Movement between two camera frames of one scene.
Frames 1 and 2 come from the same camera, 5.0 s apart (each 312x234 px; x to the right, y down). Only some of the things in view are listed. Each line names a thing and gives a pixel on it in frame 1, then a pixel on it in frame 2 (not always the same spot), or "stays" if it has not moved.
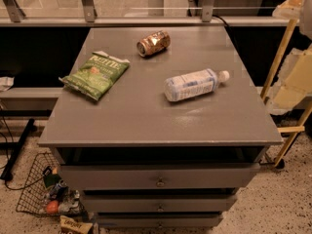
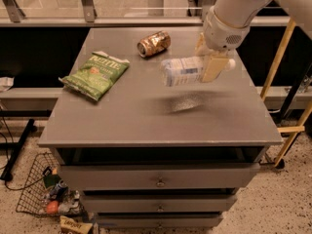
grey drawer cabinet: (142, 161) stays
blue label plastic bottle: (194, 84) to (182, 70)
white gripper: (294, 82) to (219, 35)
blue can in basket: (58, 192) stays
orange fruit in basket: (53, 207) stays
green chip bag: (94, 76) stays
